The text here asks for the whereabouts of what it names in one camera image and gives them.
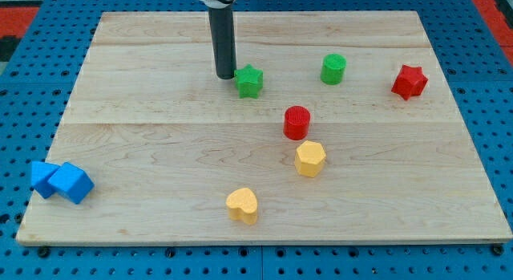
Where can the red cylinder block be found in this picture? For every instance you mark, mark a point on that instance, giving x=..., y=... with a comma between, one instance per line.
x=296, y=122

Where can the yellow heart block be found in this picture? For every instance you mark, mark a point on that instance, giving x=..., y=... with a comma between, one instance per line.
x=242, y=205

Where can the light wooden board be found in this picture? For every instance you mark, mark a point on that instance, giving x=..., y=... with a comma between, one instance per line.
x=165, y=141

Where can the yellow hexagon block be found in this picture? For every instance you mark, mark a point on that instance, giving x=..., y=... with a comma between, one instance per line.
x=309, y=158

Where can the green cylinder block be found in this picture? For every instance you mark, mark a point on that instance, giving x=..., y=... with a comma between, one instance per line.
x=333, y=69

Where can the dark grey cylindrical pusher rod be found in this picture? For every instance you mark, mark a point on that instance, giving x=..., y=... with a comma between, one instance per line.
x=223, y=41

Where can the blue cube block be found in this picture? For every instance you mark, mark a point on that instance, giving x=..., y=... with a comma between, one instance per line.
x=71, y=182

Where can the red star block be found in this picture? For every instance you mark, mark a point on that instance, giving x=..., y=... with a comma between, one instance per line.
x=410, y=82

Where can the green star block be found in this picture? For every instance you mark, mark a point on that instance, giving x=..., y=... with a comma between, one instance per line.
x=249, y=81

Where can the blue triangle block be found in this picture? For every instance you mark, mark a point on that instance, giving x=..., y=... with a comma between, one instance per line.
x=41, y=172

